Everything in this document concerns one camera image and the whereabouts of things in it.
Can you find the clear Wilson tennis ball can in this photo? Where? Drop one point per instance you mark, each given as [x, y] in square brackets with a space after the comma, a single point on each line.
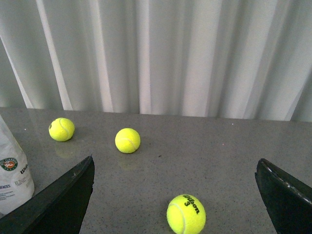
[16, 183]

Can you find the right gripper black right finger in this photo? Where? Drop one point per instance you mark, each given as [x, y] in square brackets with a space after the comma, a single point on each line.
[288, 200]

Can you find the middle yellow tennis ball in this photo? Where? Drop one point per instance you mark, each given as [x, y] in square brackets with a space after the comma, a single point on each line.
[127, 140]

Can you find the white pleated curtain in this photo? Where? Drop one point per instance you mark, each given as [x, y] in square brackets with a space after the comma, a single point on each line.
[240, 59]

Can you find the tennis ball with Wilson 3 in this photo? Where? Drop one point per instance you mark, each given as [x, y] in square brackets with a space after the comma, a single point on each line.
[186, 215]

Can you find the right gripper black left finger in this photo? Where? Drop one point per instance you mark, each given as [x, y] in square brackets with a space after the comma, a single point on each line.
[59, 208]

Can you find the yellow tennis ball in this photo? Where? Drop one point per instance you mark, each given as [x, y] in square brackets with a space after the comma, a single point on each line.
[127, 140]
[61, 129]

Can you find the far yellow tennis ball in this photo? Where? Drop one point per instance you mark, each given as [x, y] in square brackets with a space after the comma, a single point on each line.
[61, 129]

